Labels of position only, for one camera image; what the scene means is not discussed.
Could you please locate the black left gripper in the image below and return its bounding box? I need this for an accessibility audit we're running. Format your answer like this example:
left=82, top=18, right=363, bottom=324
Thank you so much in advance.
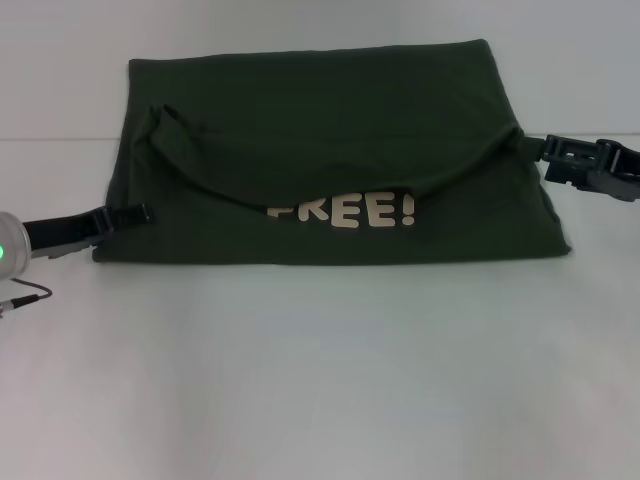
left=21, top=202, right=157, bottom=262

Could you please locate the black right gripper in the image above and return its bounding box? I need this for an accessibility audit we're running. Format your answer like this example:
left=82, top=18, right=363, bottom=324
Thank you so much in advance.
left=521, top=132, right=640, bottom=205

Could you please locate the dark green shirt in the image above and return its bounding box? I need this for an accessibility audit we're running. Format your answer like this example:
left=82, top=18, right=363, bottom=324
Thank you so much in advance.
left=91, top=38, right=573, bottom=269

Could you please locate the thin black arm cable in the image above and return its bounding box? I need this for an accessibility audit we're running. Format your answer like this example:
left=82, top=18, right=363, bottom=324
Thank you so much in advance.
left=0, top=277, right=54, bottom=317

